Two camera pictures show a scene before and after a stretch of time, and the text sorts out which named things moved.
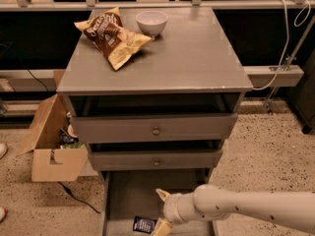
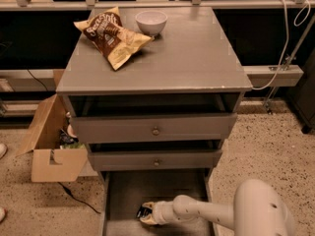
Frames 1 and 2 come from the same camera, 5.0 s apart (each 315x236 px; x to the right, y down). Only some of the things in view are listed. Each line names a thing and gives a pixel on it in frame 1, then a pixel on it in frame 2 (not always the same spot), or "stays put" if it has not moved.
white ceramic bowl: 152,22 stays put
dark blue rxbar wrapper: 146,225 to 143,211
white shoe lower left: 2,213 stays put
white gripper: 171,207 to 159,211
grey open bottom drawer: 134,193 stays put
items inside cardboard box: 69,138 stays put
